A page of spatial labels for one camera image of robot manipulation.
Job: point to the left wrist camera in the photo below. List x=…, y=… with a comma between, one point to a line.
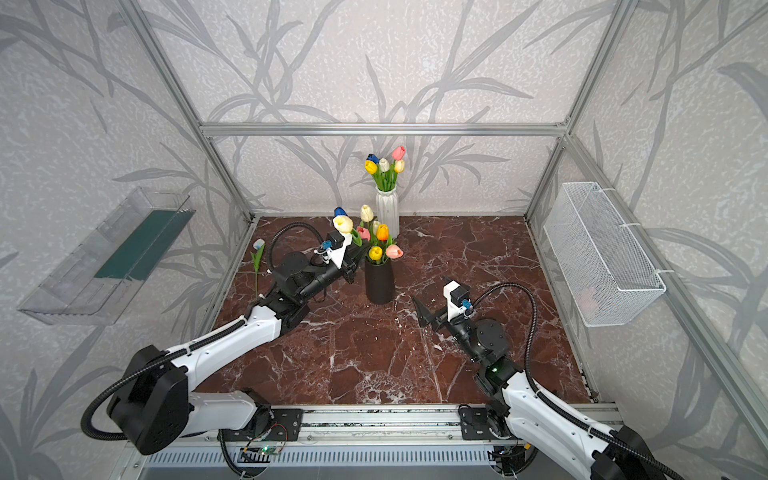
x=332, y=249

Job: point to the aluminium frame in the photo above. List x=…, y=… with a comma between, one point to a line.
x=742, y=391

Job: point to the white wire mesh basket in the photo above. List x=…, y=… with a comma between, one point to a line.
x=609, y=275

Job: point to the white orange tulip flower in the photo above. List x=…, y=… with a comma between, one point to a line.
x=345, y=226

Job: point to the clear plastic wall tray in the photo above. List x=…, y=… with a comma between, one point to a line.
x=96, y=282

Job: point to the tulip bouquet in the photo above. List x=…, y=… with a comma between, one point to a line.
x=381, y=246

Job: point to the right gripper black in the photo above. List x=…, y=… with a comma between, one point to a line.
x=437, y=316

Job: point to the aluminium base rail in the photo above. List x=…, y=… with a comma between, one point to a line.
x=420, y=424

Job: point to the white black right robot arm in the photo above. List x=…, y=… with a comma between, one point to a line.
x=582, y=446

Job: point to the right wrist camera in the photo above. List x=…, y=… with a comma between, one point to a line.
x=458, y=299

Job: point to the white ribbed ceramic vase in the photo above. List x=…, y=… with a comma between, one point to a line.
x=387, y=209

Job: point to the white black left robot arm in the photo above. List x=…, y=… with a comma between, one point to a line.
x=157, y=401

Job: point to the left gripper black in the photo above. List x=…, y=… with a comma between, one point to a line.
x=349, y=264

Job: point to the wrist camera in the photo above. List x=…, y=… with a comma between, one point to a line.
x=458, y=299
x=332, y=249

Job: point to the pink tulip flower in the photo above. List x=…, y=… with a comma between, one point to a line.
x=398, y=154

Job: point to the bright yellow tulip flower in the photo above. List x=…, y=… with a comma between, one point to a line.
x=372, y=168

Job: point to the light blue tulip flower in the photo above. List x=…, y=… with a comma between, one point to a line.
x=256, y=259

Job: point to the black cylindrical vase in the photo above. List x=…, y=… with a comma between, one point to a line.
x=379, y=282

